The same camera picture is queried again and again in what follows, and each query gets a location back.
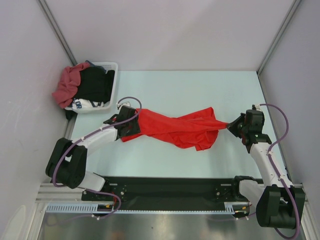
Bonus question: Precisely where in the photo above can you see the red tank top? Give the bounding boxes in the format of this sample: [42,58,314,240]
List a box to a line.
[121,107,228,151]

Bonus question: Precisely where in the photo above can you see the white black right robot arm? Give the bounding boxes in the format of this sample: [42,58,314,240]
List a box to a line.
[227,105,306,230]

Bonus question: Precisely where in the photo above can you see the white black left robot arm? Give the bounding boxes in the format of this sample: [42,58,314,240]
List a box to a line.
[45,105,140,200]

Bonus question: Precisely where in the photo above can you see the black garment in basket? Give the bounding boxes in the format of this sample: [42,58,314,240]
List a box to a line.
[65,67,116,120]

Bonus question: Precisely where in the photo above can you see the white garment blue letters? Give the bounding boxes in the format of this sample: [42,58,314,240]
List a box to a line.
[70,98,104,110]

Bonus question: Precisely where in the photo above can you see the white plastic laundry basket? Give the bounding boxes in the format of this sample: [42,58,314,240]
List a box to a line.
[63,61,119,115]

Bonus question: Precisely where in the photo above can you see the pink crumpled garment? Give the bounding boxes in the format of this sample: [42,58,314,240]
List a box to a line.
[51,62,90,109]

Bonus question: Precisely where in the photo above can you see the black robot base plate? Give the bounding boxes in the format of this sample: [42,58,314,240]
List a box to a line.
[81,174,251,212]

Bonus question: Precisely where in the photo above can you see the white slotted cable duct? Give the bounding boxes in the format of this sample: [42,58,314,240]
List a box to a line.
[46,202,250,215]

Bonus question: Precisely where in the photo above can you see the right aluminium corner post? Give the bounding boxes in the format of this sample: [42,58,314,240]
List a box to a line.
[256,0,304,77]

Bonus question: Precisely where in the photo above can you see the aluminium corner post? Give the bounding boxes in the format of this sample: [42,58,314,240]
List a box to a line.
[36,0,78,66]
[256,0,304,77]

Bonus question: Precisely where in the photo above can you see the left aluminium corner post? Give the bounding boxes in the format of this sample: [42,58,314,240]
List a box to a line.
[36,0,78,66]

